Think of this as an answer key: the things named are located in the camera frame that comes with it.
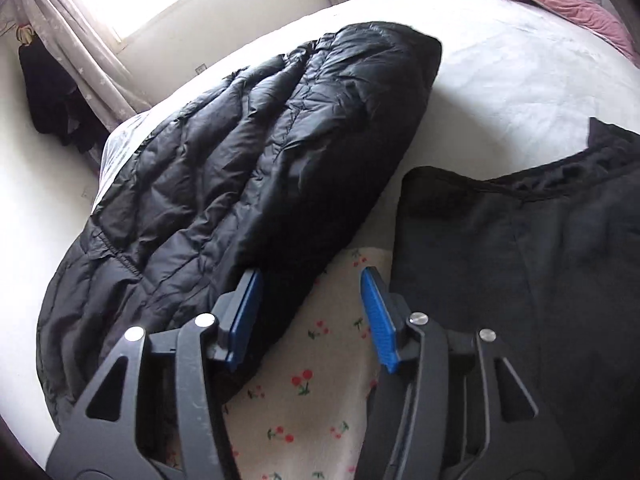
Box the white bed sheet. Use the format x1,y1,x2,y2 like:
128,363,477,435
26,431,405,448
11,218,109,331
92,0,640,271

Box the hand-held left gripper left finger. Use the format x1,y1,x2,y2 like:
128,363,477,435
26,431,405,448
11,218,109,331
47,267,264,480

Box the pink quilted blanket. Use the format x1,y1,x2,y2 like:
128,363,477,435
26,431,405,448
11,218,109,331
502,0,636,63

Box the cherry-print blanket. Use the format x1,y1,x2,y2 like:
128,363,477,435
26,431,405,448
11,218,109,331
165,246,396,480

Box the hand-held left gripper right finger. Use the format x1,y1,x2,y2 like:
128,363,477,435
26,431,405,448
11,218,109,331
357,266,566,480

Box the large black coat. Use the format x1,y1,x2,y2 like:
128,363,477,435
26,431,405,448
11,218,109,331
390,116,640,480

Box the black puffer jacket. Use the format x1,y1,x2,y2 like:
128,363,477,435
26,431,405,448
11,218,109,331
36,21,443,433

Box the dark hanging clothes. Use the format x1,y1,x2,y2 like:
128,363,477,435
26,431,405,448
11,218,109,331
19,27,108,153

